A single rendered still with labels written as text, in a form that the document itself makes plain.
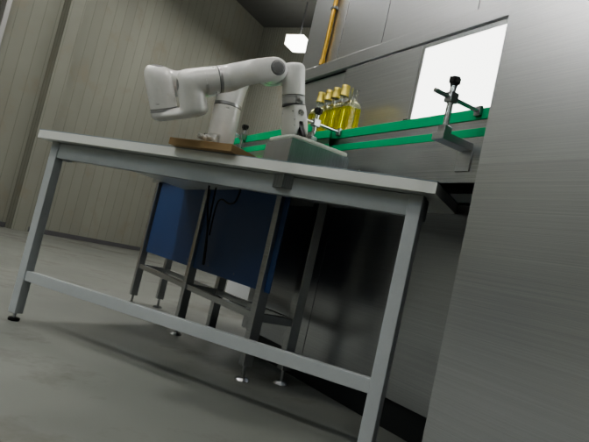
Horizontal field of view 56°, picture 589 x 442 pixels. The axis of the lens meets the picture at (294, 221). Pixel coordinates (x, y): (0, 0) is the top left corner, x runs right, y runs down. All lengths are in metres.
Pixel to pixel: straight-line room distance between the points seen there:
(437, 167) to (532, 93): 0.44
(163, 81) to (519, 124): 1.06
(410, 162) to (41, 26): 8.90
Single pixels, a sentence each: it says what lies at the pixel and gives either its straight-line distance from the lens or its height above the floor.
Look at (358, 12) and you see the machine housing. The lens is 2.66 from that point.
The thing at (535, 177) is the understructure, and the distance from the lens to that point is 1.16.
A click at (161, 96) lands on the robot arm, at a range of 1.80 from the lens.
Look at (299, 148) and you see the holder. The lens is 1.72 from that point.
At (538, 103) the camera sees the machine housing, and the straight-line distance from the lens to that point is 1.22.
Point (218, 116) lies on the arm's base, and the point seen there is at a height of 0.88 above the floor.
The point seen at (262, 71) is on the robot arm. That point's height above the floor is 1.00.
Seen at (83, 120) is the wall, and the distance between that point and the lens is 10.66.
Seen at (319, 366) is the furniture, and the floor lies 0.19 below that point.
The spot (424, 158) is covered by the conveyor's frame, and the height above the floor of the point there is 0.83.
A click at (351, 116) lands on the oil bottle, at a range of 2.09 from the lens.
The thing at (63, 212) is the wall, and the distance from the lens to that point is 10.59.
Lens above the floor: 0.45
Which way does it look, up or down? 4 degrees up
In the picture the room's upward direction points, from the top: 13 degrees clockwise
